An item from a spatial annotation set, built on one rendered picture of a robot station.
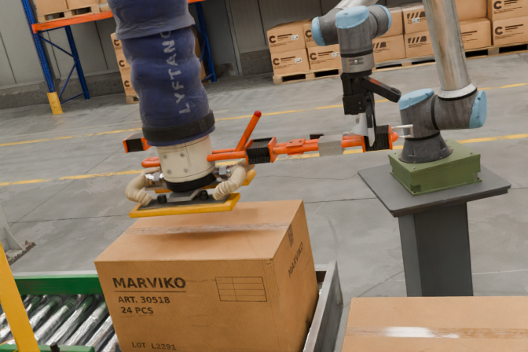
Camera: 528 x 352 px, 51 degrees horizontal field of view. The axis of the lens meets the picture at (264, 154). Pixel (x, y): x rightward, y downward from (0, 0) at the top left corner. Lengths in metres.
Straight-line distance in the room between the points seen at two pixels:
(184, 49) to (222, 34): 8.83
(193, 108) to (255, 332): 0.70
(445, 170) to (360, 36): 0.97
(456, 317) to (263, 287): 0.68
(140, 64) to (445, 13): 1.13
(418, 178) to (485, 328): 0.67
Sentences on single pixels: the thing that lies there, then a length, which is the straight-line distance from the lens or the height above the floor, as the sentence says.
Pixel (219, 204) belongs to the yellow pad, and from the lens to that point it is 1.65.
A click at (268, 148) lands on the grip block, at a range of 1.65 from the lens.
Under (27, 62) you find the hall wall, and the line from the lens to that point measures 12.58.
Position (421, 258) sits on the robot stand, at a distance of 2.53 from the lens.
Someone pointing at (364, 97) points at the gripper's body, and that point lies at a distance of 1.57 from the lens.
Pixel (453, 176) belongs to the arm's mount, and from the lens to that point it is 2.37.
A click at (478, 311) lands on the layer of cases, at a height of 0.54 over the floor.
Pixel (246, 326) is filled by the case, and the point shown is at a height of 0.72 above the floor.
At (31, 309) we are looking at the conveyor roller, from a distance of 2.65.
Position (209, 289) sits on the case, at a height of 0.84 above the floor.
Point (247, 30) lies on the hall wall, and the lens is 10.38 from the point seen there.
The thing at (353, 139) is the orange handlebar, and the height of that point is 1.21.
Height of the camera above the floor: 1.70
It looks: 18 degrees down
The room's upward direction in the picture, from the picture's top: 11 degrees counter-clockwise
